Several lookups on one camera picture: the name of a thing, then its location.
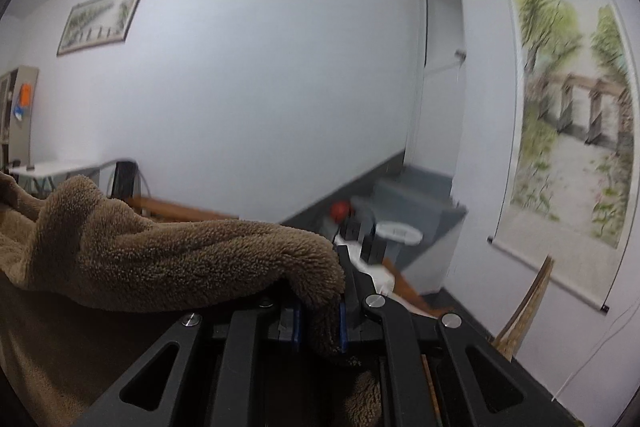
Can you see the black chair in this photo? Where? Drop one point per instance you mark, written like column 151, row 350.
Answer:
column 125, row 179

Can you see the white door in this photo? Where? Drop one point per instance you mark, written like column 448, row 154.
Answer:
column 440, row 82

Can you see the red ball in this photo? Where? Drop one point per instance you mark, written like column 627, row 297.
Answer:
column 341, row 211

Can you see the brown fleece garment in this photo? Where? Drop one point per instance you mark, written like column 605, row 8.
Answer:
column 175, row 257

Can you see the framed landscape painting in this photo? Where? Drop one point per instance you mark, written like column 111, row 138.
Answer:
column 97, row 22

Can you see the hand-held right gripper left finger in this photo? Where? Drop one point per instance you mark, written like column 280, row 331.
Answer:
column 298, row 327

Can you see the hanging scroll painting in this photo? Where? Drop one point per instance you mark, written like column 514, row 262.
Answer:
column 565, row 107

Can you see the white round basin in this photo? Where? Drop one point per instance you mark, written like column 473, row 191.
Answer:
column 397, row 232

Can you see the beige glass-door cabinet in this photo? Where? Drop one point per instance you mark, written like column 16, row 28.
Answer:
column 22, row 117

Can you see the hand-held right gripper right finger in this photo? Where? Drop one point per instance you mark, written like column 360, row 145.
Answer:
column 343, row 327

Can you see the white folding table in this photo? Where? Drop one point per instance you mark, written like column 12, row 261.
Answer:
column 50, row 168

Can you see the white power strip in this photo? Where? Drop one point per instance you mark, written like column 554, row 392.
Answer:
column 367, row 274

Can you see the black charger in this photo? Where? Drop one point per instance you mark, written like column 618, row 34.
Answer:
column 375, row 247
column 352, row 229

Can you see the orange and blue papers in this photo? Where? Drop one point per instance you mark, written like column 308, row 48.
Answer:
column 22, row 102

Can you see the wooden chair back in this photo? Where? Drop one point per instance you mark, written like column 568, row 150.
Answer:
column 525, row 312

